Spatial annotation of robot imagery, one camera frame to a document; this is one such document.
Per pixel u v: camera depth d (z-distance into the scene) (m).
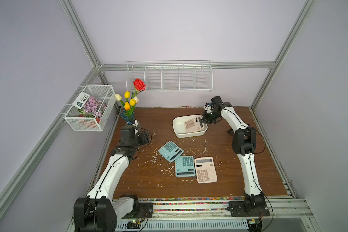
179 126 1.08
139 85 0.83
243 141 0.65
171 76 0.99
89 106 0.74
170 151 0.94
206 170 0.85
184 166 0.87
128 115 0.89
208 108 0.99
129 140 0.62
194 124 1.05
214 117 0.91
